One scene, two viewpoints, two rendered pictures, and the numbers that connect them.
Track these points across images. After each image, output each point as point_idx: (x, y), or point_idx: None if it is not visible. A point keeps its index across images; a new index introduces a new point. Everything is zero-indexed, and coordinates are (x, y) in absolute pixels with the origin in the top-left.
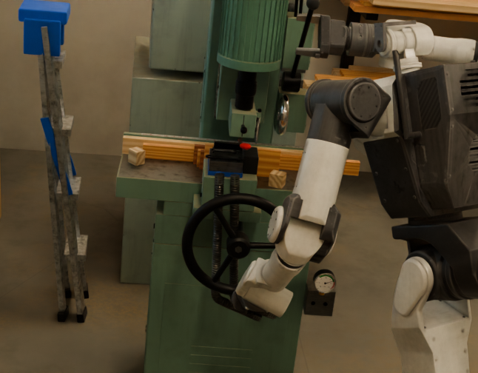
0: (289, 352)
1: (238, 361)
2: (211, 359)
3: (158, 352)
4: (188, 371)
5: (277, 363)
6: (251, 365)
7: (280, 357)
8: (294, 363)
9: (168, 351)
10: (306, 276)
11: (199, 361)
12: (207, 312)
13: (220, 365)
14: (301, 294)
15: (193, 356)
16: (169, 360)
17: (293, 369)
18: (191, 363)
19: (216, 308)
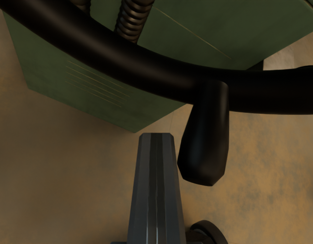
0: (178, 102)
1: (123, 83)
2: (93, 69)
3: (24, 31)
4: (65, 65)
5: (161, 102)
6: (134, 92)
7: (167, 101)
8: (177, 109)
9: (37, 37)
10: (276, 52)
11: (78, 64)
12: (92, 18)
13: (101, 78)
14: (241, 68)
15: (70, 56)
16: (40, 45)
17: (173, 111)
18: (68, 61)
19: (108, 20)
